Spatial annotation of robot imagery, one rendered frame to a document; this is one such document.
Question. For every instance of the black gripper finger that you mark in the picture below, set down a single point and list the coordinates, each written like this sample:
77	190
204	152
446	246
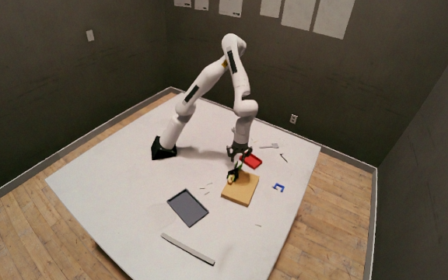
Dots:
250	150
228	148

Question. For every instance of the black spring clamp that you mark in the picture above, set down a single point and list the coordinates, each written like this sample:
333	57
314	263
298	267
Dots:
235	171

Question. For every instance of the red shallow tray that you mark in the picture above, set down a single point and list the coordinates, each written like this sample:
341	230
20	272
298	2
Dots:
253	162

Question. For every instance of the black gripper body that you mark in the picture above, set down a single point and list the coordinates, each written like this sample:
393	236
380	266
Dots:
236	145

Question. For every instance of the grey flat bar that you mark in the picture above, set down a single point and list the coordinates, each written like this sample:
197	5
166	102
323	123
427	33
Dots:
274	145
191	251

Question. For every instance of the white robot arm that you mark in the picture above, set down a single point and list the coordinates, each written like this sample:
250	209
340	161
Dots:
233	48

